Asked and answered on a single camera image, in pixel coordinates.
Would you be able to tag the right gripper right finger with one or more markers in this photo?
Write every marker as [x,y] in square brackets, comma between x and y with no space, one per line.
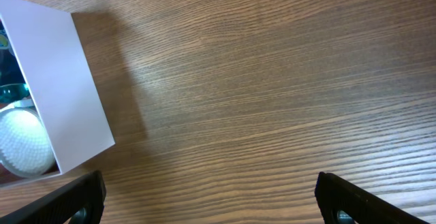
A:
[340,201]

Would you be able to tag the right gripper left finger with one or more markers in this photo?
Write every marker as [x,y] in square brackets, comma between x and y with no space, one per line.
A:
[80,201]

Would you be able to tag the cotton swab round container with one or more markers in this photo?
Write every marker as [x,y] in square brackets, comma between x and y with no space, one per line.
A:
[26,150]

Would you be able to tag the teal mouthwash bottle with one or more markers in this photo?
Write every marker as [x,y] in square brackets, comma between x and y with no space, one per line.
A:
[13,85]

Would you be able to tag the pink cardboard box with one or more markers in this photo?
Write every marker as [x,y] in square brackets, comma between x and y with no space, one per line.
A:
[48,50]

